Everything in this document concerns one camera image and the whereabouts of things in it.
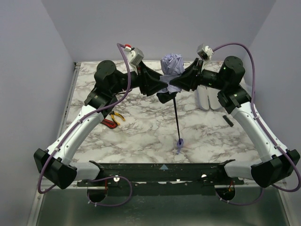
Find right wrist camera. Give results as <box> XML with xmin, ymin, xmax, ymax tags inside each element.
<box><xmin>197</xmin><ymin>43</ymin><xmax>214</xmax><ymax>61</ymax></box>

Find yellow handled pliers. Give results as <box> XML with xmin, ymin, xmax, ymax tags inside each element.
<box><xmin>110</xmin><ymin>111</ymin><xmax>126</xmax><ymax>126</ymax></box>

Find aluminium frame rail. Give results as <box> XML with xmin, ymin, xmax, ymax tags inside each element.
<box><xmin>27</xmin><ymin>186</ymin><xmax>57</xmax><ymax>226</ymax></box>

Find red black cutter tool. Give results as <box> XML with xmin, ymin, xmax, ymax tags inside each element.
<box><xmin>101</xmin><ymin>119</ymin><xmax>118</xmax><ymax>129</ymax></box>

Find lavender folding umbrella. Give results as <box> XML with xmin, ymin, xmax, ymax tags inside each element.
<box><xmin>156</xmin><ymin>54</ymin><xmax>185</xmax><ymax>154</ymax></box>

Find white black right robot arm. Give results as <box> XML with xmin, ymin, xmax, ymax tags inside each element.
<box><xmin>169</xmin><ymin>56</ymin><xmax>300</xmax><ymax>188</ymax></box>

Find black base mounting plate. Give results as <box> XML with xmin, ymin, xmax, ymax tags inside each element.
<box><xmin>48</xmin><ymin>160</ymin><xmax>246</xmax><ymax>196</ymax></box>

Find black comb strip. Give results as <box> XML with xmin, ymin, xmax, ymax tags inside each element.
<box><xmin>222</xmin><ymin>115</ymin><xmax>234</xmax><ymax>127</ymax></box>

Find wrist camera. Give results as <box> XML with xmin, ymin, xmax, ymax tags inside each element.
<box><xmin>197</xmin><ymin>43</ymin><xmax>214</xmax><ymax>61</ymax></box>
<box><xmin>124</xmin><ymin>44</ymin><xmax>144</xmax><ymax>72</ymax></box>

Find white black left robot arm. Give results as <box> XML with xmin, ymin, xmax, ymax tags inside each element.
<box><xmin>34</xmin><ymin>60</ymin><xmax>167</xmax><ymax>189</ymax></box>

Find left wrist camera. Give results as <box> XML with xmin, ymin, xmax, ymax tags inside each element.
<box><xmin>124</xmin><ymin>44</ymin><xmax>144</xmax><ymax>72</ymax></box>

